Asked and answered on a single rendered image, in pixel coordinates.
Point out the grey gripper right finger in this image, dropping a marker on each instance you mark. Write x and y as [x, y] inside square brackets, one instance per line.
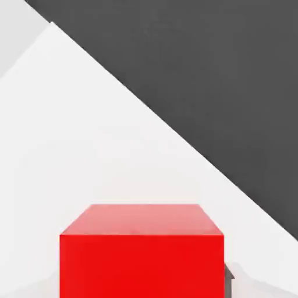
[228, 282]

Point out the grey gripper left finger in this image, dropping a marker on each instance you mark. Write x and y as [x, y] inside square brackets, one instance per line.
[50, 288]

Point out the small red cube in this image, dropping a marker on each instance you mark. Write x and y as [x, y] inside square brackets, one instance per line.
[142, 265]

